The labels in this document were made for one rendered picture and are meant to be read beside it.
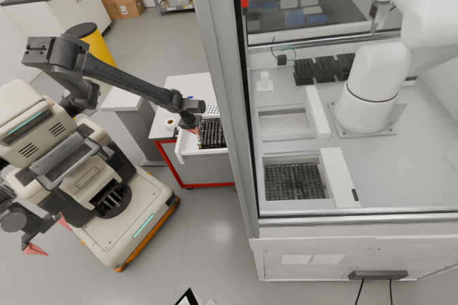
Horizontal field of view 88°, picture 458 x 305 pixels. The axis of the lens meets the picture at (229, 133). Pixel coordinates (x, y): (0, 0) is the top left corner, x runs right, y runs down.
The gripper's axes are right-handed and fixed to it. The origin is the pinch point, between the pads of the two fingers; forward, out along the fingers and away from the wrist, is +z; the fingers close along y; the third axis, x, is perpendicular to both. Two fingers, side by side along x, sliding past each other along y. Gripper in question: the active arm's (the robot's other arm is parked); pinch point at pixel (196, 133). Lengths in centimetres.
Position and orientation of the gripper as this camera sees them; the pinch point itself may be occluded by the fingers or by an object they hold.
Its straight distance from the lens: 114.2
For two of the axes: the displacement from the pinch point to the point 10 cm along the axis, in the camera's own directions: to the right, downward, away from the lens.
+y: -9.3, -0.2, 3.6
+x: -2.4, 7.7, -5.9
